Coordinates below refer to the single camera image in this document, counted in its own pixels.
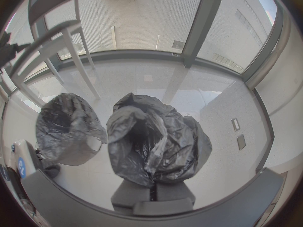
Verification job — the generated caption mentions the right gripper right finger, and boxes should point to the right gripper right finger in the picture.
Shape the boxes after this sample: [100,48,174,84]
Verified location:
[156,182,196,204]

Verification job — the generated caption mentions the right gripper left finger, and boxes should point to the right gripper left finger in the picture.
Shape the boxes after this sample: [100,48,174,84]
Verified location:
[111,180,152,209]

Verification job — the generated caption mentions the black plastic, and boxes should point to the black plastic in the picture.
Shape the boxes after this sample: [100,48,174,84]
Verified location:
[107,92,213,189]

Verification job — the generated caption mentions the black plastic bag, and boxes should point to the black plastic bag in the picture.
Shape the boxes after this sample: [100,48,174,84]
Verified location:
[36,93,108,166]

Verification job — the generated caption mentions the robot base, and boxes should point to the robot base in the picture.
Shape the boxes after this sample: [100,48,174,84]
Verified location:
[0,139,61,198]

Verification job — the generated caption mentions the grey chair with white legs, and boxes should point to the grey chair with white legs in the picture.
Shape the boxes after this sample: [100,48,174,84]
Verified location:
[9,0,101,101]

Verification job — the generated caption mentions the window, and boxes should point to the window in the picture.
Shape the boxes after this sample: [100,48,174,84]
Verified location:
[0,0,284,82]

